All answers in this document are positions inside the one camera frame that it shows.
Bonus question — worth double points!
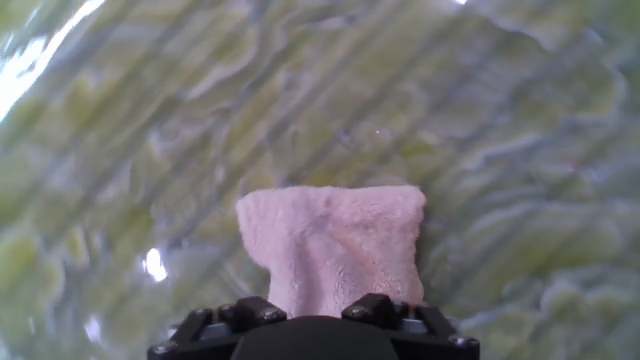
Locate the pink fluffy cloth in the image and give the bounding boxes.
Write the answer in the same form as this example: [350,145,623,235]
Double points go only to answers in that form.
[234,184,428,319]

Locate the green marble pattern mat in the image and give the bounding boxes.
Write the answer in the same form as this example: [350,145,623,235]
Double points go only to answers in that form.
[0,0,640,360]

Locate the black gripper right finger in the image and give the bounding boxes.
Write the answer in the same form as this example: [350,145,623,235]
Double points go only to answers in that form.
[341,292,457,341]

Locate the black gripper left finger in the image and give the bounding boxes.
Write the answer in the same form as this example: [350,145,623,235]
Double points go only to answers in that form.
[172,295,289,346]

